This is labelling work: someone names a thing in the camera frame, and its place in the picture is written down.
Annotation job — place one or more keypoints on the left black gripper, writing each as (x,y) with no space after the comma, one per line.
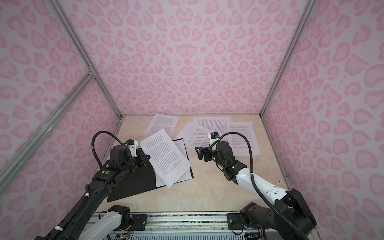
(143,162)

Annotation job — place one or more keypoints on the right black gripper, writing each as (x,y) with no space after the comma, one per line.
(207,150)

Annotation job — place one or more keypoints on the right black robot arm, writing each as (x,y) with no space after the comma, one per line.
(286,212)

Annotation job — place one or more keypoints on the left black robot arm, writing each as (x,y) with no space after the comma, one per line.
(73,224)

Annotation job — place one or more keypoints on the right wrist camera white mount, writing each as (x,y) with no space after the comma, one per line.
(213,137)

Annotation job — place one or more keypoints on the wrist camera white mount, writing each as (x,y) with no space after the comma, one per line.
(213,137)
(132,145)

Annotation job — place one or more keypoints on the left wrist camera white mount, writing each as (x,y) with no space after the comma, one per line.
(132,145)

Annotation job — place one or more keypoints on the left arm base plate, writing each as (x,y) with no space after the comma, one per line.
(135,222)

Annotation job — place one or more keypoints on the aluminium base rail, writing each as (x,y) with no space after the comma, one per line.
(172,226)

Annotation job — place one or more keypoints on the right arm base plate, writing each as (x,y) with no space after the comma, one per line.
(236,221)

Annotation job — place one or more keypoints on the aluminium frame diagonal bar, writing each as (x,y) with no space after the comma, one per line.
(19,160)

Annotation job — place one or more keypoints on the aluminium frame left post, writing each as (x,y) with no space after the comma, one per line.
(79,46)

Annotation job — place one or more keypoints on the aluminium frame post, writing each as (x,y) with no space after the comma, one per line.
(306,15)
(79,46)

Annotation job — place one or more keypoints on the aluminium frame right post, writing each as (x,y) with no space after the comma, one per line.
(306,15)

